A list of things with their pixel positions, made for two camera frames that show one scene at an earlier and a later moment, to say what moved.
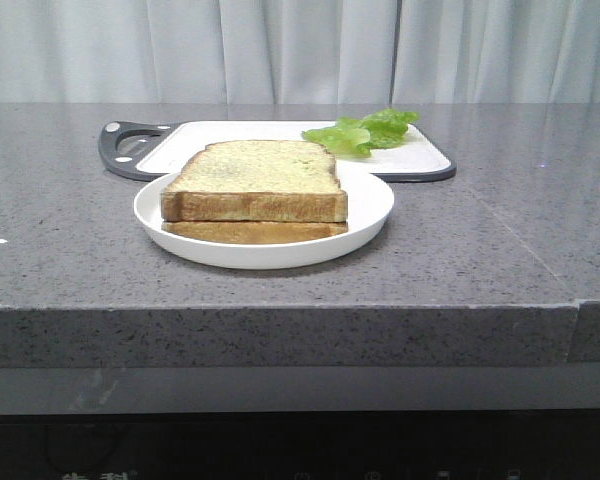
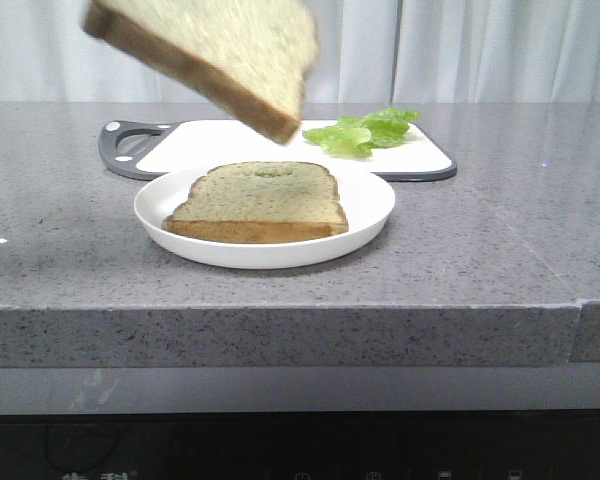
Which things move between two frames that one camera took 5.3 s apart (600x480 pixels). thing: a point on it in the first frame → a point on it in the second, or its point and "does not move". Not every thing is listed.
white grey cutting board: x=135 y=150 does not move
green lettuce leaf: x=358 y=137 does not move
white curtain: x=526 y=52 does not move
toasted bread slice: x=257 y=182 → x=253 y=55
